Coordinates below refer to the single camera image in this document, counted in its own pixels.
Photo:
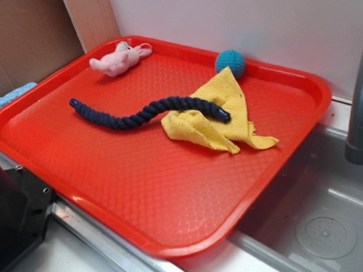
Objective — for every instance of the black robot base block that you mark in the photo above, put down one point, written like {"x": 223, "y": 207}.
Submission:
{"x": 25, "y": 206}

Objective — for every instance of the blue sponge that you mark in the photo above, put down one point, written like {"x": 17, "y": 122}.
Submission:
{"x": 12, "y": 95}

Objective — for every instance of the yellow cloth rag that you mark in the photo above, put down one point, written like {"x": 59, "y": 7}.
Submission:
{"x": 194, "y": 127}

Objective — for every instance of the pink plush bunny toy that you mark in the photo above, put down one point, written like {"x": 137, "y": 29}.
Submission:
{"x": 122, "y": 59}

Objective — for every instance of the grey plastic sink basin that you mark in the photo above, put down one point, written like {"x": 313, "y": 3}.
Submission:
{"x": 309, "y": 219}

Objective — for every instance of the teal crocheted ball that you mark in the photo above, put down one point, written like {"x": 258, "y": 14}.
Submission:
{"x": 232, "y": 59}

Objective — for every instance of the red plastic tray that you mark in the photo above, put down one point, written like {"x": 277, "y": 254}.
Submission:
{"x": 169, "y": 198}

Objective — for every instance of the brown cardboard panel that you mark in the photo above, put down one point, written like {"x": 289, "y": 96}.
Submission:
{"x": 39, "y": 37}

